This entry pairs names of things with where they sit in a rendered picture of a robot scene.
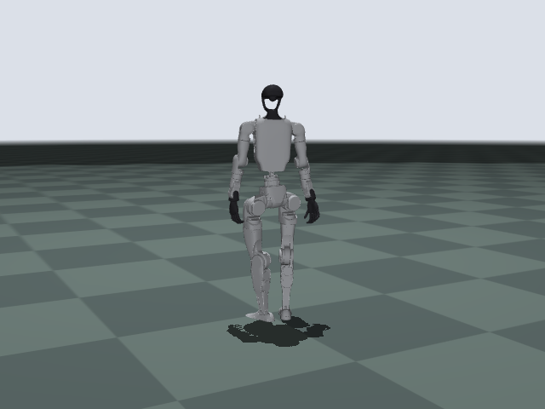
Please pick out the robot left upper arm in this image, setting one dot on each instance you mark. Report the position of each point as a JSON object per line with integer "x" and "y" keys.
{"x": 245, "y": 130}

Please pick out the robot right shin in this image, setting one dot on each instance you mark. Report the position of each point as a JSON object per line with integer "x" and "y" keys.
{"x": 286, "y": 278}

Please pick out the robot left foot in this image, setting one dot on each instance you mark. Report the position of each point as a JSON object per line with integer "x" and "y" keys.
{"x": 268, "y": 317}

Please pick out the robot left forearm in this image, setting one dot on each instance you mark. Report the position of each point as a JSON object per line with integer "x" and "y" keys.
{"x": 236, "y": 178}

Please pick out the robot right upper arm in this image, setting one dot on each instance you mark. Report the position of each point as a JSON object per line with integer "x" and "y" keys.
{"x": 298, "y": 131}

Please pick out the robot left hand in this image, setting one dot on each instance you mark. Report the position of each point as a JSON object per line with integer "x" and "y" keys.
{"x": 233, "y": 208}

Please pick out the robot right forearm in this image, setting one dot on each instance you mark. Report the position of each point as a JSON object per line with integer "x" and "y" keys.
{"x": 306, "y": 183}

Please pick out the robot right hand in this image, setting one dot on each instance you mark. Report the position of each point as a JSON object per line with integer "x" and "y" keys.
{"x": 312, "y": 208}

